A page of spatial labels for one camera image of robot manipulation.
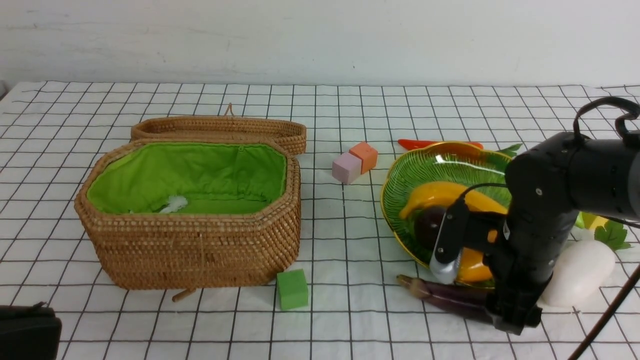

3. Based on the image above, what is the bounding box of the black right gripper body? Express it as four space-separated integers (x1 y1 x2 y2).
486 200 579 335

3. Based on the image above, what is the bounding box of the white radish with leaves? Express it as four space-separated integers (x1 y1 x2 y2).
538 228 632 309

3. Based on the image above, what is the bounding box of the orange yellow mango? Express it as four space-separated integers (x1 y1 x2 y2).
455 248 493 284

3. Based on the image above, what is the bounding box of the purple eggplant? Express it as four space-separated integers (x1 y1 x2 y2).
395 275 493 325

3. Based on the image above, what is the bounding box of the dark purple mangosteen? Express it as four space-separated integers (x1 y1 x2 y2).
413 205 447 251

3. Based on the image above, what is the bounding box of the yellow banana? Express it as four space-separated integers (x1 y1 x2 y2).
398 181 507 220

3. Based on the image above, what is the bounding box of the orange carrot with leaves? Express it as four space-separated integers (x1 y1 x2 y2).
397 138 522 158

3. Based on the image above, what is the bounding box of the light green bitter gourd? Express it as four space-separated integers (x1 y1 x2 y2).
574 211 586 229

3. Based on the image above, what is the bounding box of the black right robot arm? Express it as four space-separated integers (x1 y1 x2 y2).
485 132 639 335

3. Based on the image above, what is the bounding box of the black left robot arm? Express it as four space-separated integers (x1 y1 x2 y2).
0 301 63 360

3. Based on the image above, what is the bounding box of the yellow foam cube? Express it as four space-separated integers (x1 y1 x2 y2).
582 212 608 231

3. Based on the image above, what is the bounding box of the green leaf-shaped glass plate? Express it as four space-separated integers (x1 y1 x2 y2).
380 144 512 268

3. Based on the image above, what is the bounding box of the orange foam cube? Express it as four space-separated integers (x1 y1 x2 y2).
349 141 378 174

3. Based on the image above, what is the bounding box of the white checkered tablecloth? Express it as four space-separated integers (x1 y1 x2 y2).
0 80 639 360

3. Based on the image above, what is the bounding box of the pink foam cube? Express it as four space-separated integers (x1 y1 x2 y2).
331 152 362 185

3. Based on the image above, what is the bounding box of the green foam cube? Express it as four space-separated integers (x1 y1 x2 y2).
276 269 309 312

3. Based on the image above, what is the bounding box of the woven rattan basket lid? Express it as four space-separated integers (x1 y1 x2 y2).
130 105 307 155

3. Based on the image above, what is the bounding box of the woven rattan basket green lining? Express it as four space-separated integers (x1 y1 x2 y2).
74 138 301 291

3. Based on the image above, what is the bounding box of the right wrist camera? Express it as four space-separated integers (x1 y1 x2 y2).
429 197 501 286

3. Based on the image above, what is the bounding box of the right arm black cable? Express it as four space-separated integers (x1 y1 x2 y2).
457 96 640 360

